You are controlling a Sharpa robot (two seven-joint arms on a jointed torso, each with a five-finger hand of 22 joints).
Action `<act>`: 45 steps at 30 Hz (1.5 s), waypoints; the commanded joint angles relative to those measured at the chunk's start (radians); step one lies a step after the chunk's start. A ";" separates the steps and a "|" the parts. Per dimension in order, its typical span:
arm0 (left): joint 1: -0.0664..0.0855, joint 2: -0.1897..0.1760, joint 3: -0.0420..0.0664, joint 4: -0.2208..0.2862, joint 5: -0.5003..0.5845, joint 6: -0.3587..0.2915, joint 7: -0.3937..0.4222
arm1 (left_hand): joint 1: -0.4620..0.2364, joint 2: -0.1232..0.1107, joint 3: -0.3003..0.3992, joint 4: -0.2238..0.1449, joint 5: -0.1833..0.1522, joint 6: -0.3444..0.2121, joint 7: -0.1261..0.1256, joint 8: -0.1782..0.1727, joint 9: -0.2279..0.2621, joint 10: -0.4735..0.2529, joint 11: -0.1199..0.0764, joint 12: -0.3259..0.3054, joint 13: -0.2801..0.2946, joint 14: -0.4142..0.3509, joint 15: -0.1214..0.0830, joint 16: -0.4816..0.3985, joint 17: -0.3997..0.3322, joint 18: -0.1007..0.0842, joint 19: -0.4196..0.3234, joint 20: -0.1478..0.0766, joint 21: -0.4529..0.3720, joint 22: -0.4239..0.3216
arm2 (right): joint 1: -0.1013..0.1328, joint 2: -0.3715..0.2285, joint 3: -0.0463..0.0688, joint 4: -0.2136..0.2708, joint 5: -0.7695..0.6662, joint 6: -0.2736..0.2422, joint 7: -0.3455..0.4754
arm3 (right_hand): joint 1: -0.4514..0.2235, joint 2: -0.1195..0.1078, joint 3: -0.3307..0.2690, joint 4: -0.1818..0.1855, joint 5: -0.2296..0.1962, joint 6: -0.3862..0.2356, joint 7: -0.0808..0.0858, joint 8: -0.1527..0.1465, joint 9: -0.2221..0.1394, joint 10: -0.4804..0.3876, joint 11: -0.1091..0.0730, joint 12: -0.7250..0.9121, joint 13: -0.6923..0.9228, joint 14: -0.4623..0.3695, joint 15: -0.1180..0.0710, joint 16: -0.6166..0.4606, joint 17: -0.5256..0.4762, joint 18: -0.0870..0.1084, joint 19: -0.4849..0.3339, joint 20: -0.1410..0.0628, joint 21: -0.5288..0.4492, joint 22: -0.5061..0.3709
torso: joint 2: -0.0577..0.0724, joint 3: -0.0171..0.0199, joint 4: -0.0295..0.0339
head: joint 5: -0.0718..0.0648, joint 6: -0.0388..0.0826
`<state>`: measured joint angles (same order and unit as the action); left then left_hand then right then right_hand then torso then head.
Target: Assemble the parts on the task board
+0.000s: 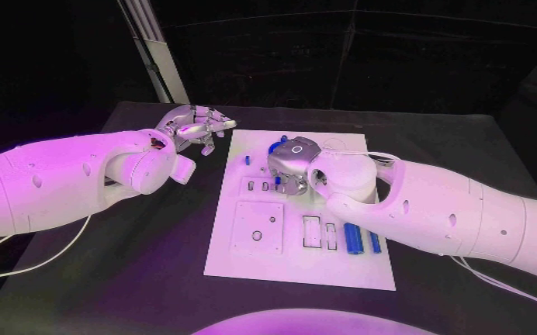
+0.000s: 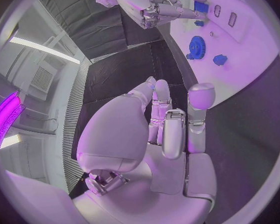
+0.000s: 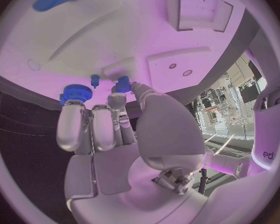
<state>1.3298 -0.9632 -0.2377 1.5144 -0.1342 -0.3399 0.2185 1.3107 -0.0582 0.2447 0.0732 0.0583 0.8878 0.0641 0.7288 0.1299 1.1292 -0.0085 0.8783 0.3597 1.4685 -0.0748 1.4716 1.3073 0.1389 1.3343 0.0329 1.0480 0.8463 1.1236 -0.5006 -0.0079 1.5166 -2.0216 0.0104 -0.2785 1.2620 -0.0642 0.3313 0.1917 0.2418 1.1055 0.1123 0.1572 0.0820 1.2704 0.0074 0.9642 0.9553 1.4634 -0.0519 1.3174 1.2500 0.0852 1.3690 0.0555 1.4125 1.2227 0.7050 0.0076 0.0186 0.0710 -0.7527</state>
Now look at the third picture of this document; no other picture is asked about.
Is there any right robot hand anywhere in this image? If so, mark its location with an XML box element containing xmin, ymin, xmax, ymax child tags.
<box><xmin>55</xmin><ymin>81</ymin><xmax>210</xmax><ymax>224</ymax></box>

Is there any blue block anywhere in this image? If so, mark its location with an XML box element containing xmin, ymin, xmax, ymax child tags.
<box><xmin>114</xmin><ymin>76</ymin><xmax>132</xmax><ymax>94</ymax></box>

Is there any white task board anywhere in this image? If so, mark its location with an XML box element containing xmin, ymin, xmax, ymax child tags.
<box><xmin>0</xmin><ymin>0</ymin><xmax>261</xmax><ymax>111</ymax></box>

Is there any workshop equipment rack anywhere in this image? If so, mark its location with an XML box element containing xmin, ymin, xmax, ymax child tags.
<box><xmin>195</xmin><ymin>74</ymin><xmax>256</xmax><ymax>140</ymax></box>

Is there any black tripod stand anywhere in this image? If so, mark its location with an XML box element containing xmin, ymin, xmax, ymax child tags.
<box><xmin>198</xmin><ymin>168</ymin><xmax>211</xmax><ymax>195</ymax></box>

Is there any blue peg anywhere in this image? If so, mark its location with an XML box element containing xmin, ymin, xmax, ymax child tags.
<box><xmin>89</xmin><ymin>74</ymin><xmax>101</xmax><ymax>89</ymax></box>

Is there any dark screen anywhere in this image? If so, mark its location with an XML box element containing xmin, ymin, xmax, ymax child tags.
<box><xmin>238</xmin><ymin>60</ymin><xmax>264</xmax><ymax>104</ymax></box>

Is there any blue gear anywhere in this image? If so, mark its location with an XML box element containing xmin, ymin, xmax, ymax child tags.
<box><xmin>58</xmin><ymin>84</ymin><xmax>94</xmax><ymax>106</ymax></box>

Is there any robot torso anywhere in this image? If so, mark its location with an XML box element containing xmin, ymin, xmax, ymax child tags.
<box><xmin>247</xmin><ymin>49</ymin><xmax>280</xmax><ymax>171</ymax></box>

